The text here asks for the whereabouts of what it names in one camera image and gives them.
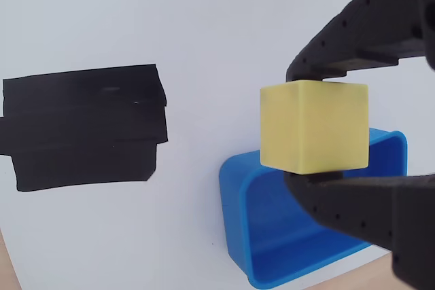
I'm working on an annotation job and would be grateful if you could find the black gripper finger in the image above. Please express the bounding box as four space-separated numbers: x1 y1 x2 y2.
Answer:
283 172 435 290
286 0 428 83

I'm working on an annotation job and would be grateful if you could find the yellow cube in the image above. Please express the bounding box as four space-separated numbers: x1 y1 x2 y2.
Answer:
259 79 370 175

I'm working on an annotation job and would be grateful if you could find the blue rectangular bin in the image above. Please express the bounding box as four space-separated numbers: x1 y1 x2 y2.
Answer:
219 128 408 290

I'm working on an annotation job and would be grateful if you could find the white board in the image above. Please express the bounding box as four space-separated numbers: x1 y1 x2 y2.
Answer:
0 0 435 290

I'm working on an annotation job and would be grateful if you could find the black tape patch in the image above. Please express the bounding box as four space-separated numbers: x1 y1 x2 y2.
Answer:
0 63 169 193

